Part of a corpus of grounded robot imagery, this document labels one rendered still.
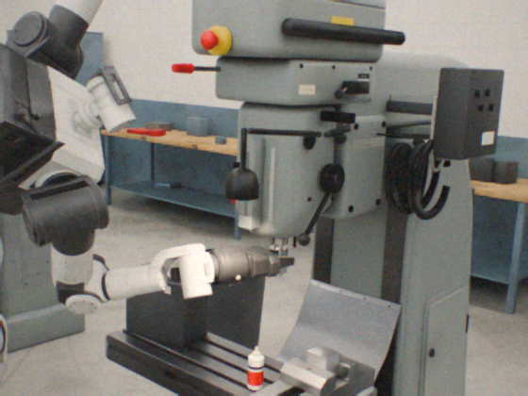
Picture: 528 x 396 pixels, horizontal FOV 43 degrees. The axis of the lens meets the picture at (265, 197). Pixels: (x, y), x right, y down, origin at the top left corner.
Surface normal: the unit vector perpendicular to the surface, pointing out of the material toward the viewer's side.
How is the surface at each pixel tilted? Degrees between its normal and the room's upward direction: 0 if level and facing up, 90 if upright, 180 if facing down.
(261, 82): 90
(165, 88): 90
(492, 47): 90
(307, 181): 90
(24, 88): 58
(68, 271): 131
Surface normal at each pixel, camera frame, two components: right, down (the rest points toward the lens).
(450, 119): -0.65, 0.13
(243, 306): 0.50, 0.26
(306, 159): 0.76, 0.16
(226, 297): 0.07, 0.26
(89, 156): 0.82, -0.44
